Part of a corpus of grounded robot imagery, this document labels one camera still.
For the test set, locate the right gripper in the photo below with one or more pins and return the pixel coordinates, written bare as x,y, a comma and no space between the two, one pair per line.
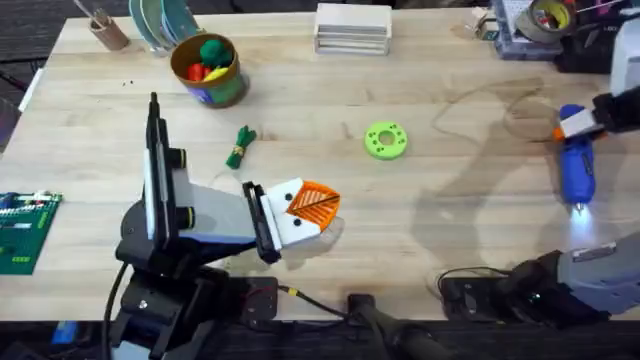
617,111

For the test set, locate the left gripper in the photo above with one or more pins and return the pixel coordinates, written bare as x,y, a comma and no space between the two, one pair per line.
215,215

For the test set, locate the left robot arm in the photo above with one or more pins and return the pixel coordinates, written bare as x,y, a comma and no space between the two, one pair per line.
165,300

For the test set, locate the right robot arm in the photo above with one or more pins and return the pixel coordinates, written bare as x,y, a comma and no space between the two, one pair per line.
590,280

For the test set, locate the green toy vegetable bundle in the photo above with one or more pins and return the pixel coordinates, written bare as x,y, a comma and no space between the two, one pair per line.
239,147

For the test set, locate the filled parts box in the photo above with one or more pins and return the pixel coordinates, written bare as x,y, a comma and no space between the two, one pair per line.
520,47

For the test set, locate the grey tape roll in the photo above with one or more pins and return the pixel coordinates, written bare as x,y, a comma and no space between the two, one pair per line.
545,20

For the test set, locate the green disc with holes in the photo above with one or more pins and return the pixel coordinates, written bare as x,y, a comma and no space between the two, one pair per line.
386,147

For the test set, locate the small cardboard box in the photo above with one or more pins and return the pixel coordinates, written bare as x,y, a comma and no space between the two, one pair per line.
486,25

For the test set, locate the left wrist upright black plate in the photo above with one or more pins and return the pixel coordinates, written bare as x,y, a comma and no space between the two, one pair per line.
156,175

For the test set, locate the brown tub with toys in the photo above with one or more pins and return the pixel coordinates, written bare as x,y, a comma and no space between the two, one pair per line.
210,75

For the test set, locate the white stacked box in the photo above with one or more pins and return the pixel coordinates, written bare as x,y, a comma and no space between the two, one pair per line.
352,30

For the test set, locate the stack of plates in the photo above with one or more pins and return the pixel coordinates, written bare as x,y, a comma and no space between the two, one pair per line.
160,22

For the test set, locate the cardboard tube with sticks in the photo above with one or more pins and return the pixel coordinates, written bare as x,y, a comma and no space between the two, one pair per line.
107,31

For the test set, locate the green board with blocks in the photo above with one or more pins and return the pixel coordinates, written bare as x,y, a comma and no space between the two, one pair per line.
25,230

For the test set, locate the black rail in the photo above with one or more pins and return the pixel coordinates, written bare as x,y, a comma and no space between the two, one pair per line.
300,342

